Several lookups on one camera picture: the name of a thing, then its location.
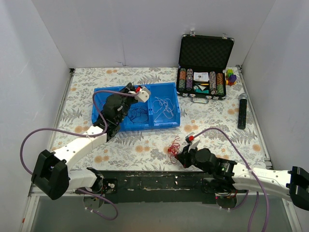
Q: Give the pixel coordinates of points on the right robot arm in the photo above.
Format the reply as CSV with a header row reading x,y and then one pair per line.
x,y
227,175

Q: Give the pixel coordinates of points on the black microphone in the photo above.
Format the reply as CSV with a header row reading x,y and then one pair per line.
x,y
242,111

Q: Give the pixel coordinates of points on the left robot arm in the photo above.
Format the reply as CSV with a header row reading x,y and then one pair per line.
x,y
53,172

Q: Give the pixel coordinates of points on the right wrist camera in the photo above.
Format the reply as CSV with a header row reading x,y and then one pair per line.
x,y
192,141

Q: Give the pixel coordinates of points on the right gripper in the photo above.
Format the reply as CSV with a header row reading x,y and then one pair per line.
x,y
187,155

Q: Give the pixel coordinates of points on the blue three-compartment bin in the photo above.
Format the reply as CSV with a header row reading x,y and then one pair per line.
x,y
161,111

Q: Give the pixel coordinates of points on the black poker chip case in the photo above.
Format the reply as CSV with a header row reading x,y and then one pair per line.
x,y
202,62

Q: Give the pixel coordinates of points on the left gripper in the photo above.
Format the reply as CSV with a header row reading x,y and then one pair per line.
x,y
130,91

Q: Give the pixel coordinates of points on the colourful block toy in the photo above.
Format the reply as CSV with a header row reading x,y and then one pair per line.
x,y
230,77

